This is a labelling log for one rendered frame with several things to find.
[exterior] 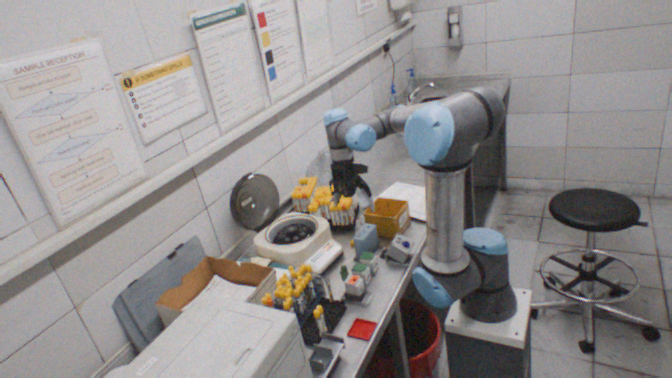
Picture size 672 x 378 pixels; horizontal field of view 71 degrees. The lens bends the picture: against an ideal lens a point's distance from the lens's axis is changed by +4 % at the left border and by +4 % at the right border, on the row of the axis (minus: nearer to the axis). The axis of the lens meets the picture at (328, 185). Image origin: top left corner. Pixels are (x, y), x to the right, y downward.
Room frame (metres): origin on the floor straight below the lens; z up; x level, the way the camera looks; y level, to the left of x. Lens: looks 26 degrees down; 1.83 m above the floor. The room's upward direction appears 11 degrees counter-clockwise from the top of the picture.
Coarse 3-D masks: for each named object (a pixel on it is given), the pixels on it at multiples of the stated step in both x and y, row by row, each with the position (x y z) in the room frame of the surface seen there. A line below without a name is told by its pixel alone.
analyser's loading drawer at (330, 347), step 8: (328, 336) 0.95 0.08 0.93; (336, 336) 0.94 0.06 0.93; (320, 344) 0.94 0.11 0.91; (328, 344) 0.93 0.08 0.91; (336, 344) 0.93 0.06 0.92; (344, 344) 0.93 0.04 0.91; (320, 352) 0.90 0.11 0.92; (328, 352) 0.89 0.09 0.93; (336, 352) 0.90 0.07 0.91; (312, 360) 0.86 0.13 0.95; (320, 360) 0.89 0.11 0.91; (328, 360) 0.88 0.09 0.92; (312, 368) 0.86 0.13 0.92; (320, 368) 0.85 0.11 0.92; (328, 368) 0.85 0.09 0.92; (320, 376) 0.84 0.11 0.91
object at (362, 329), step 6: (354, 324) 1.03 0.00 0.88; (360, 324) 1.02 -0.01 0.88; (366, 324) 1.02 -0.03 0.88; (372, 324) 1.01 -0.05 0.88; (354, 330) 1.01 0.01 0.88; (360, 330) 1.00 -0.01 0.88; (366, 330) 1.00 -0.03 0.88; (372, 330) 0.99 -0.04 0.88; (354, 336) 0.98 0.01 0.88; (360, 336) 0.97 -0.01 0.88; (366, 336) 0.97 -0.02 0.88
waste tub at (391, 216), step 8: (376, 200) 1.57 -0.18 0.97; (384, 200) 1.57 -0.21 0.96; (392, 200) 1.55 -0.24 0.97; (400, 200) 1.53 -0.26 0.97; (368, 208) 1.52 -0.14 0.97; (376, 208) 1.56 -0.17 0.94; (384, 208) 1.57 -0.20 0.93; (392, 208) 1.55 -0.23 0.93; (400, 208) 1.53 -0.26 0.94; (408, 208) 1.51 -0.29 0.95; (368, 216) 1.47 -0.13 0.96; (376, 216) 1.45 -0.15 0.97; (384, 216) 1.58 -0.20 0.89; (392, 216) 1.56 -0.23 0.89; (400, 216) 1.45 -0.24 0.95; (408, 216) 1.50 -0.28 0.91; (376, 224) 1.46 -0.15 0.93; (384, 224) 1.44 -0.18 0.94; (392, 224) 1.42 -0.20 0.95; (400, 224) 1.44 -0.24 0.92; (408, 224) 1.49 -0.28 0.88; (384, 232) 1.44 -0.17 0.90; (392, 232) 1.42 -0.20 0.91; (400, 232) 1.43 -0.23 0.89
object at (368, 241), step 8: (368, 224) 1.40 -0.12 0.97; (360, 232) 1.36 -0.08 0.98; (368, 232) 1.35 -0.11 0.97; (376, 232) 1.38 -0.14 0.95; (360, 240) 1.31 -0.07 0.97; (368, 240) 1.34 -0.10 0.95; (376, 240) 1.38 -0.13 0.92; (360, 248) 1.32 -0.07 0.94; (368, 248) 1.33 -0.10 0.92; (376, 248) 1.37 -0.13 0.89
